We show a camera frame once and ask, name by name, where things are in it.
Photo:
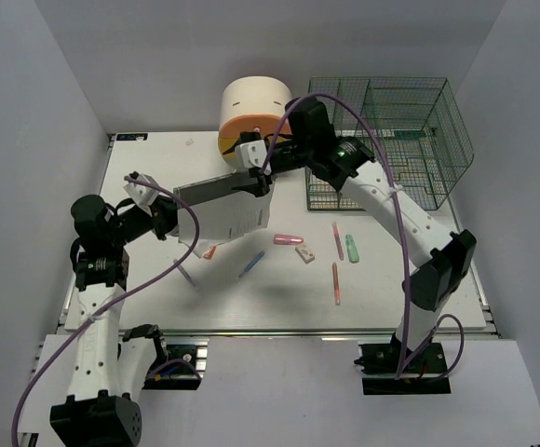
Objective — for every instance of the green highlighter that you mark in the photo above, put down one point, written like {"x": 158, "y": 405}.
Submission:
{"x": 352, "y": 250}

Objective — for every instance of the blue pen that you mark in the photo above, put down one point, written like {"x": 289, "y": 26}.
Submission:
{"x": 256, "y": 259}

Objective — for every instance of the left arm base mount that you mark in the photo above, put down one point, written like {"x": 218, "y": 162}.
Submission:
{"x": 178, "y": 376}

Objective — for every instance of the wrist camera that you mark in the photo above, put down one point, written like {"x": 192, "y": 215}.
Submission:
{"x": 250, "y": 155}
{"x": 143, "y": 196}

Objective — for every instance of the purple pen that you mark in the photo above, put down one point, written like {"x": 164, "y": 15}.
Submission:
{"x": 185, "y": 275}

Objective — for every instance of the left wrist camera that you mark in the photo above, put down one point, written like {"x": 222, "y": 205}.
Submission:
{"x": 143, "y": 196}

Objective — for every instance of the pink highlighter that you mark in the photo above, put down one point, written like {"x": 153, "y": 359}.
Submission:
{"x": 287, "y": 240}

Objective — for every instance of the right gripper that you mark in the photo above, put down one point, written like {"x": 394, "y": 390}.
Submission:
{"x": 259, "y": 189}

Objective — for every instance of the orange pen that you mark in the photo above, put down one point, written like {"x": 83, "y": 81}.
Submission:
{"x": 336, "y": 283}

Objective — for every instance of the pink pen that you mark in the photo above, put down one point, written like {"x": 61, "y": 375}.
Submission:
{"x": 338, "y": 241}

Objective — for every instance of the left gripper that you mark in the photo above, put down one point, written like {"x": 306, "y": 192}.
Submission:
{"x": 165, "y": 216}

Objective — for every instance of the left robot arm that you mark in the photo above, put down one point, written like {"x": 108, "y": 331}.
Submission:
{"x": 101, "y": 406}

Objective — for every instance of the round drawer storage box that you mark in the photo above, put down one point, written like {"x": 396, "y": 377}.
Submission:
{"x": 251, "y": 103}

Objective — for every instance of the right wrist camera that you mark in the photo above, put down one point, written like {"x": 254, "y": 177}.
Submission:
{"x": 250, "y": 155}

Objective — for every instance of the green wire mesh organizer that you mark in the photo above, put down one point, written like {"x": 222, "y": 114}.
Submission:
{"x": 417, "y": 122}

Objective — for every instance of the black label sticker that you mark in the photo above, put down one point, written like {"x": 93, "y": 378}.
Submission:
{"x": 131, "y": 137}

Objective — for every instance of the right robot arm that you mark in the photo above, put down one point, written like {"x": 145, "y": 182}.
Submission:
{"x": 435, "y": 259}

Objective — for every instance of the orange highlighter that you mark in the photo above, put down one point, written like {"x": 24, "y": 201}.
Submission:
{"x": 209, "y": 254}

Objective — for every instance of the white eraser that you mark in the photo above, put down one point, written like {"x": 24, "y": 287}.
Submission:
{"x": 305, "y": 253}

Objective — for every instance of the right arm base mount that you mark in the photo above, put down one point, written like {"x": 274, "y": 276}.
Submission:
{"x": 378, "y": 365}

